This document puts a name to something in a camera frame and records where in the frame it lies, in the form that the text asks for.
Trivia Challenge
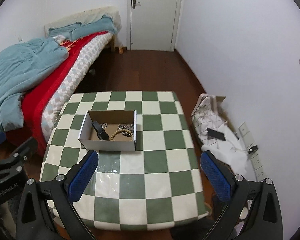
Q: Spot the teal blanket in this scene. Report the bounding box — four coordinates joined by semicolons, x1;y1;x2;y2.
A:
0;37;69;132

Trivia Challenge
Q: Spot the wooden bead bracelet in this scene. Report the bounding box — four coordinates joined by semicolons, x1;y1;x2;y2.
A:
110;128;135;142

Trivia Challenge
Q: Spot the green white checkered tablecloth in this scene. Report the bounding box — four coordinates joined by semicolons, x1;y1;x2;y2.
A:
40;91;209;230

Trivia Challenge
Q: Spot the black smartphone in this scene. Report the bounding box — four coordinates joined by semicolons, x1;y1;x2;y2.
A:
207;128;226;141

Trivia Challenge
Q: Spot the black charger plug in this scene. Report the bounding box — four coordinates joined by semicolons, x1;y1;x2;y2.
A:
247;145;258;154

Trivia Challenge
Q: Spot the open cardboard box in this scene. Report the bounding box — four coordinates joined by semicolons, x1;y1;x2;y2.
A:
78;110;137;152

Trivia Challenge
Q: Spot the silver chain bracelet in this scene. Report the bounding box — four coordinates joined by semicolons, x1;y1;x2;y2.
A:
117;123;135;137

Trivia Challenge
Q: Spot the checkered mattress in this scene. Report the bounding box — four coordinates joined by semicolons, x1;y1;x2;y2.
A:
40;32;114;143

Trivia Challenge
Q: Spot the white patterned cloth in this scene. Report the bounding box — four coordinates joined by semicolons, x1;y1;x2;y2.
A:
191;93;254;179

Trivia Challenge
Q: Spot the red bed sheet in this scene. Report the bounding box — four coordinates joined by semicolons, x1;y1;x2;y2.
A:
6;31;114;157

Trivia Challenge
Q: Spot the white wall socket strip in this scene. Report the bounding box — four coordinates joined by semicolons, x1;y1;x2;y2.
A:
238;122;266;182

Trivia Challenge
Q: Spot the white door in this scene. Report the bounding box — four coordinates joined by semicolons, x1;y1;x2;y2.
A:
127;0;181;51

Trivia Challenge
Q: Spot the black smart band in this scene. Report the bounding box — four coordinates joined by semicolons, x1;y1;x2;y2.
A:
92;121;110;141

